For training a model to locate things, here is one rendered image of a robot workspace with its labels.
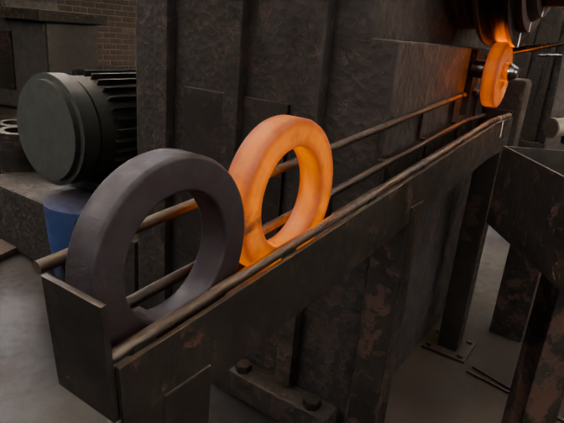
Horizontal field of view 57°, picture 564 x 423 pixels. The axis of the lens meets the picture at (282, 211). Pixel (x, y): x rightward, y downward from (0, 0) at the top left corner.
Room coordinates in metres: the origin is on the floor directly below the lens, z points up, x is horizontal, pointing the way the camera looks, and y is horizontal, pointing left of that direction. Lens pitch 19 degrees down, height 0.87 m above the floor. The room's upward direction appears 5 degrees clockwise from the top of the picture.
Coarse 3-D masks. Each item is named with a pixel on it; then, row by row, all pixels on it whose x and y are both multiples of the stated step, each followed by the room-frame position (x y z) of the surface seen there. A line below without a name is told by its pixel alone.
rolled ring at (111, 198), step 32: (128, 160) 0.40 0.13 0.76; (160, 160) 0.40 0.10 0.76; (192, 160) 0.43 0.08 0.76; (96, 192) 0.38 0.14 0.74; (128, 192) 0.37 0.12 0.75; (160, 192) 0.40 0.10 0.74; (192, 192) 0.45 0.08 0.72; (224, 192) 0.46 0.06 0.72; (96, 224) 0.36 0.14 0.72; (128, 224) 0.37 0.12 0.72; (224, 224) 0.46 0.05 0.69; (96, 256) 0.34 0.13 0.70; (224, 256) 0.47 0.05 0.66; (96, 288) 0.34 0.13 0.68; (192, 288) 0.45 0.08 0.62; (128, 320) 0.37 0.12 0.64
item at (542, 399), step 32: (512, 160) 0.82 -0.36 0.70; (544, 160) 0.86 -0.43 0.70; (512, 192) 0.79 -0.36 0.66; (544, 192) 0.70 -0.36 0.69; (512, 224) 0.77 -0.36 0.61; (544, 224) 0.68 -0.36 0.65; (544, 256) 0.66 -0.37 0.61; (544, 288) 0.77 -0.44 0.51; (544, 320) 0.74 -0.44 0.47; (544, 352) 0.73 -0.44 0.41; (512, 384) 0.78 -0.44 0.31; (544, 384) 0.73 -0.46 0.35; (512, 416) 0.76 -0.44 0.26; (544, 416) 0.73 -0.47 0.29
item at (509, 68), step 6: (474, 60) 1.35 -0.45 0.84; (480, 60) 1.35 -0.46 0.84; (468, 66) 1.35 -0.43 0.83; (474, 66) 1.34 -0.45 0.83; (480, 66) 1.33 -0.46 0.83; (504, 66) 1.31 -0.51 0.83; (510, 66) 1.30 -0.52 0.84; (516, 66) 1.30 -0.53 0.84; (468, 72) 1.35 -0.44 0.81; (474, 72) 1.34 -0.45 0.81; (480, 72) 1.33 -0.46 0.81; (504, 72) 1.30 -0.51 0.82; (510, 72) 1.30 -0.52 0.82; (516, 72) 1.29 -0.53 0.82; (504, 78) 1.30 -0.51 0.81; (510, 78) 1.30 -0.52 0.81
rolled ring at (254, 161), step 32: (256, 128) 0.55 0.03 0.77; (288, 128) 0.55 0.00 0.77; (320, 128) 0.61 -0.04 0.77; (256, 160) 0.51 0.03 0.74; (320, 160) 0.61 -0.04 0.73; (256, 192) 0.51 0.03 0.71; (320, 192) 0.62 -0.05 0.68; (256, 224) 0.51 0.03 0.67; (288, 224) 0.61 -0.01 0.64; (256, 256) 0.52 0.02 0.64
